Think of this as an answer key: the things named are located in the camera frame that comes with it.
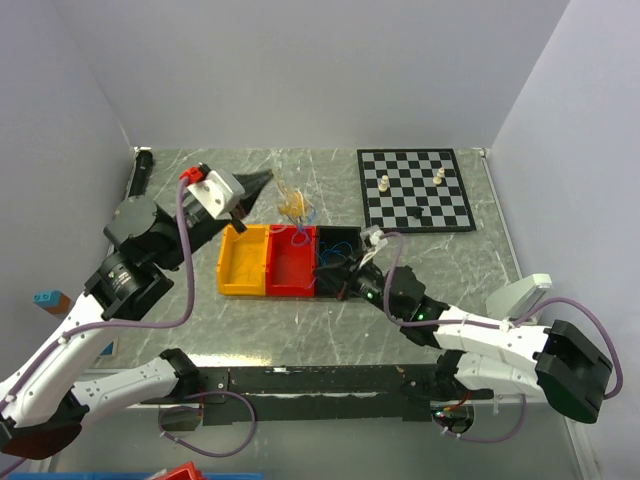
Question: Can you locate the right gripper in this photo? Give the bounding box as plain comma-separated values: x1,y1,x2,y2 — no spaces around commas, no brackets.
314,250,404,321

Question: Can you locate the white wire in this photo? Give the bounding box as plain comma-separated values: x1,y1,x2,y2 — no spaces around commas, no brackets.
274,187,309,221

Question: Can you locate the blue wire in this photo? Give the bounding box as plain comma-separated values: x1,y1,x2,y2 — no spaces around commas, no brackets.
289,207,359,271

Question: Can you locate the red plastic bin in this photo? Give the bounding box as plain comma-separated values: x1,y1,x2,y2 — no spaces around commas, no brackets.
265,224,317,297

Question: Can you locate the yellow plastic bin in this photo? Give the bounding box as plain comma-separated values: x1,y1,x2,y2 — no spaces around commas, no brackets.
216,224,269,296

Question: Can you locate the black plastic bin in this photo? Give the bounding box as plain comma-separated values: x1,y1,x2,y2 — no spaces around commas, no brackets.
313,225,361,298

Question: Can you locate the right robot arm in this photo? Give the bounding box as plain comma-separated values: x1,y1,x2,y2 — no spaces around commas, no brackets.
330,257,613,424

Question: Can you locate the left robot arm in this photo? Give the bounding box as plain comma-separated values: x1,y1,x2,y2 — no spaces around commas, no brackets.
1,164,274,460

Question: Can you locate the chessboard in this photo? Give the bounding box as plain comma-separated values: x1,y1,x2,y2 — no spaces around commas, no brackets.
357,149,476,234

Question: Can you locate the grey white stand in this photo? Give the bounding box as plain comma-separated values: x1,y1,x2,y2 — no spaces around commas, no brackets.
485,273,553,320

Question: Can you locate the black marker orange cap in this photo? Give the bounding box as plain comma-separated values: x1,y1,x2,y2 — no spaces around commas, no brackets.
126,150,155,197

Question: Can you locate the white chess piece left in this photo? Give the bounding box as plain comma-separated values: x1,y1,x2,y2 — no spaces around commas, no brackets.
378,175,389,193

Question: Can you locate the white chess piece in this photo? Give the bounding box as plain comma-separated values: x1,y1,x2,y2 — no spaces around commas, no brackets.
432,167,446,185
378,175,389,193

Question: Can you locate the white chess piece right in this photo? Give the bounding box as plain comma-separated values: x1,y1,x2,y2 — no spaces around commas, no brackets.
432,167,446,185

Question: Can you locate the blue brown toy block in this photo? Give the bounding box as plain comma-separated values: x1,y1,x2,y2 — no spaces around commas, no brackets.
33,290,71,316

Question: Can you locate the red bin at bottom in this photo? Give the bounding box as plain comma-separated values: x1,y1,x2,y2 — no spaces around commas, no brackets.
148,461,206,480

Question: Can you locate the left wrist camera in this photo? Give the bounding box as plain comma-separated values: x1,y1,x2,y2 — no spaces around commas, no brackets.
180,164,246,220

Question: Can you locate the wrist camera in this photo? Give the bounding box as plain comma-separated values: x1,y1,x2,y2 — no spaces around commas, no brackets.
360,225,388,252
180,164,246,220

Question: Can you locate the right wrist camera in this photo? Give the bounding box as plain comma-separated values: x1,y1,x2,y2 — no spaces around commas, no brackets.
360,225,388,252

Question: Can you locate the aluminium rail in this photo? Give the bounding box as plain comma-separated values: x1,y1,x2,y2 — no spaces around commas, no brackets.
492,393,528,405

